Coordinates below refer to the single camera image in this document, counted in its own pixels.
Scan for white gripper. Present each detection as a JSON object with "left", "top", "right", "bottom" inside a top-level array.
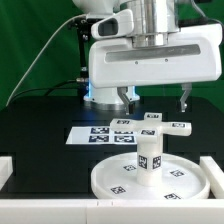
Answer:
[{"left": 89, "top": 24, "right": 222, "bottom": 115}]

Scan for white cross-shaped table base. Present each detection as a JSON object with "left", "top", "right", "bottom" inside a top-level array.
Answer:
[{"left": 110, "top": 112, "right": 192, "bottom": 143}]

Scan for white round table top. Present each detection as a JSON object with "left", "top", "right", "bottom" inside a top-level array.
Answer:
[{"left": 91, "top": 152, "right": 210, "bottom": 200}]

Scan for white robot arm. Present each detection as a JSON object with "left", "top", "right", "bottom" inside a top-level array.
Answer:
[{"left": 72, "top": 0, "right": 224, "bottom": 114}]

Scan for white fiducial marker sheet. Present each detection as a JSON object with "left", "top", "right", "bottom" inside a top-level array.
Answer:
[{"left": 66, "top": 126, "right": 136, "bottom": 145}]

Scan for white right fence block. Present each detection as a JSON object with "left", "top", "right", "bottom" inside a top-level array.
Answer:
[{"left": 200, "top": 156, "right": 224, "bottom": 199}]

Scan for white fence block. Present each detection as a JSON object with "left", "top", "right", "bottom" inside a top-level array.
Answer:
[
  {"left": 0, "top": 156, "right": 13, "bottom": 190},
  {"left": 200, "top": 156, "right": 224, "bottom": 199}
]

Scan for white left fence block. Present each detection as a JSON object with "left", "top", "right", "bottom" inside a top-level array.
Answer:
[{"left": 0, "top": 156, "right": 13, "bottom": 190}]

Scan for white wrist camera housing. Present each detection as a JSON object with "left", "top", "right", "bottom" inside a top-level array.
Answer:
[{"left": 91, "top": 9, "right": 134, "bottom": 40}]

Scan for grey braided robot cable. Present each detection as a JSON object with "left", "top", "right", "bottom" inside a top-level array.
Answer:
[{"left": 178, "top": 0, "right": 224, "bottom": 28}]

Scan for black cable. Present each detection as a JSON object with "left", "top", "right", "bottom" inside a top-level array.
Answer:
[{"left": 11, "top": 79, "right": 81, "bottom": 101}]

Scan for black camera on stand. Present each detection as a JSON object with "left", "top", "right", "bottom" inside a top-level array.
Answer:
[{"left": 67, "top": 14, "right": 98, "bottom": 83}]

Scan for grey camera cable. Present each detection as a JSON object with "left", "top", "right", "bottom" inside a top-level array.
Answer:
[{"left": 5, "top": 14, "right": 88, "bottom": 108}]

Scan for white front fence rail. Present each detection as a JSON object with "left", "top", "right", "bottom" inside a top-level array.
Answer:
[{"left": 0, "top": 199, "right": 224, "bottom": 224}]

